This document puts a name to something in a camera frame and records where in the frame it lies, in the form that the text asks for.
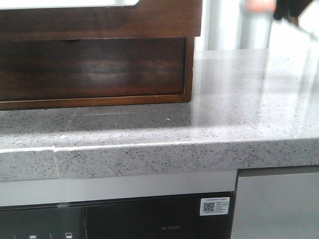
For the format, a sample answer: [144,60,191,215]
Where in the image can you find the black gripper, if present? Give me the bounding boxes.
[273,0,303,26]

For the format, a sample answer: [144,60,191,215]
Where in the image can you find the grey orange handled scissors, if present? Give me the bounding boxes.
[244,0,319,40]

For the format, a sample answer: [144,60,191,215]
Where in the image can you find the dark wooden drawer cabinet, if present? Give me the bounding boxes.
[0,38,194,110]

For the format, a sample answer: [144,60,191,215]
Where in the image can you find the white sheer curtain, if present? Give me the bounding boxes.
[195,0,319,51]

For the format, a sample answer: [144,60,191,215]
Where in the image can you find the grey cabinet door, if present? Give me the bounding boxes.
[231,167,319,239]

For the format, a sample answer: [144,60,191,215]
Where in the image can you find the white QR code sticker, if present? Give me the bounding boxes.
[200,197,230,216]

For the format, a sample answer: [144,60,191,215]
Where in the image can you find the black built-in appliance panel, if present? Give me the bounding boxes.
[0,191,234,239]

